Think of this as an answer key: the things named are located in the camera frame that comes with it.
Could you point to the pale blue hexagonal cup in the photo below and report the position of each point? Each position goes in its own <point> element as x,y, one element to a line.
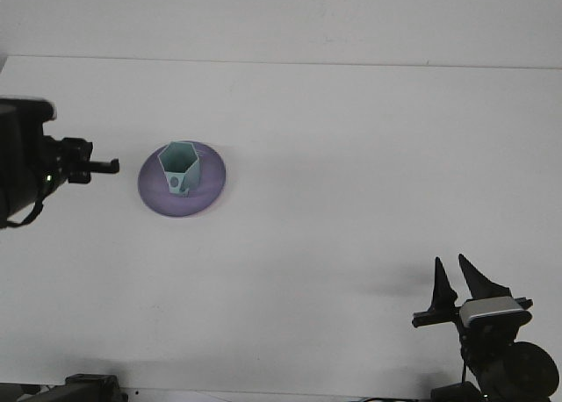
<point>193,171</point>

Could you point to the pale purple round plate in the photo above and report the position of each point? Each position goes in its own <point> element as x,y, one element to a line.
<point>153,195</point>

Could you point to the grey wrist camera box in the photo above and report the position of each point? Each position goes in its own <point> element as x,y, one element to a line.
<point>492,309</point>
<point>51,111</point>

